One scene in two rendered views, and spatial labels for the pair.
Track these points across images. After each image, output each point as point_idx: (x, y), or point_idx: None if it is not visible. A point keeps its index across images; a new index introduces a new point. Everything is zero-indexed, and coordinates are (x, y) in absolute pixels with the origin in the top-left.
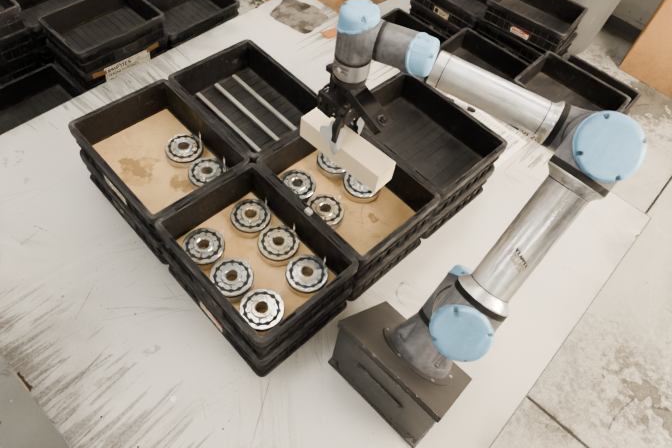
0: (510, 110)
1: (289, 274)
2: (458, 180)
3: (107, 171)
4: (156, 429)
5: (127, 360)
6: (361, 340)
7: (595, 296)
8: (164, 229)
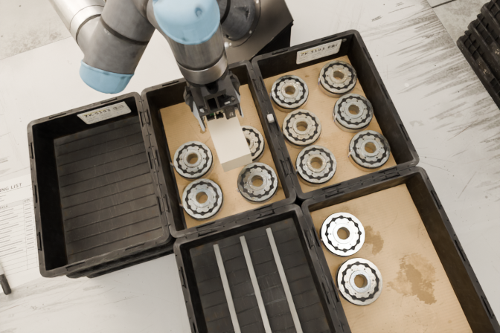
0: None
1: (305, 94)
2: (111, 101)
3: (461, 246)
4: (421, 70)
5: (436, 123)
6: (283, 4)
7: (70, 36)
8: (411, 151)
